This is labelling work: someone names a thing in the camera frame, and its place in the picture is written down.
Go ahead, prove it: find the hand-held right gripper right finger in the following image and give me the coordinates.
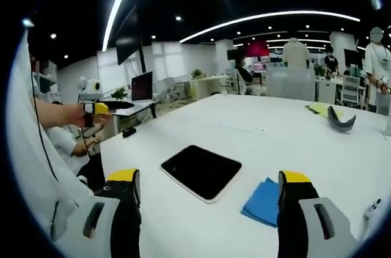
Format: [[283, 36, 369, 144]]
[[277, 170, 360, 258]]

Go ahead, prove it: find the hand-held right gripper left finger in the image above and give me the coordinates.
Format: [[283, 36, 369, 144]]
[[50, 168, 142, 258]]

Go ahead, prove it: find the blue cleaning cloth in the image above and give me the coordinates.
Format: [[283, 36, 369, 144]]
[[240, 177, 280, 229]]

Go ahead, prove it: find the black tablet mat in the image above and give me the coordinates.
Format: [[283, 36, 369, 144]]
[[160, 144, 243, 205]]

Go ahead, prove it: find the yellow cloth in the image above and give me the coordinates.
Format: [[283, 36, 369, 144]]
[[304, 101, 334, 119]]

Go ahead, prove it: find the person's left hand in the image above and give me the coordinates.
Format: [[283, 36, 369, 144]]
[[67, 104, 106, 128]]

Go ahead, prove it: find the small green potted plant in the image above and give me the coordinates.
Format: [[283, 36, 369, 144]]
[[110, 87, 128, 100]]

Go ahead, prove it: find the white office desk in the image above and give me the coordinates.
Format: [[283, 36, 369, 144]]
[[105, 100, 158, 136]]

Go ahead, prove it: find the desk computer monitor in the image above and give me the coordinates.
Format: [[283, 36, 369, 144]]
[[131, 71, 154, 103]]

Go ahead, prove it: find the white device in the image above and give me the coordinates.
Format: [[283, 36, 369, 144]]
[[363, 197, 385, 226]]

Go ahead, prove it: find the person in white coat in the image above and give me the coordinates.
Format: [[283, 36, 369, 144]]
[[5, 30, 94, 242]]

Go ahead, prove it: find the curved ceiling light strip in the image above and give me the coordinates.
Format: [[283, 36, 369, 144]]
[[101, 0, 145, 52], [179, 10, 362, 44]]

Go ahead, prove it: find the grey curved object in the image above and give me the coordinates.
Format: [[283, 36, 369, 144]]
[[327, 105, 357, 133]]

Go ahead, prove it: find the grey mesh office chair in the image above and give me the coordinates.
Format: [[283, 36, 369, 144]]
[[266, 66, 316, 102]]

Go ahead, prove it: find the white office chair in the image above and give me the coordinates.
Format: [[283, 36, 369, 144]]
[[340, 75, 362, 106]]

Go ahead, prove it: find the red panel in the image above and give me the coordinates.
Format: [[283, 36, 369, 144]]
[[245, 40, 270, 57]]

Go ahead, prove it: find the black monitor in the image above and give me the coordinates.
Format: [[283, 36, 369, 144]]
[[343, 48, 364, 70]]

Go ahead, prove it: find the black wall screen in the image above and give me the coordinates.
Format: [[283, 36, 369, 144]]
[[115, 6, 144, 66]]

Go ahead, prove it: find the black cable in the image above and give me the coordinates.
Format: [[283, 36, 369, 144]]
[[29, 56, 59, 183]]

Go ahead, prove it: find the white post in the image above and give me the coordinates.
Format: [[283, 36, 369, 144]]
[[379, 110, 391, 142]]

